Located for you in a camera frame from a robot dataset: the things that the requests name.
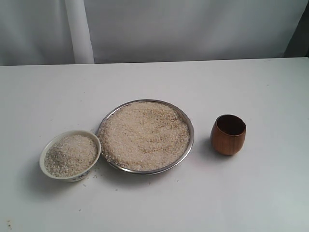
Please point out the white backdrop sheet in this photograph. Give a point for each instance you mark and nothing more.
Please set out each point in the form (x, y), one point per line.
(36, 32)

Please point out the brown wooden cup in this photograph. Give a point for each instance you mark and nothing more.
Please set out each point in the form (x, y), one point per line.
(228, 134)

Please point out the white vertical pole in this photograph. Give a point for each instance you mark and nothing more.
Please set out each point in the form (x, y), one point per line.
(79, 31)

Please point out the white ceramic rice bowl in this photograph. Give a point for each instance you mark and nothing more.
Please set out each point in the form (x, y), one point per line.
(70, 156)

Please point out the round metal rice tray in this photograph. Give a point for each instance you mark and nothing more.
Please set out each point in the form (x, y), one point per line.
(145, 137)

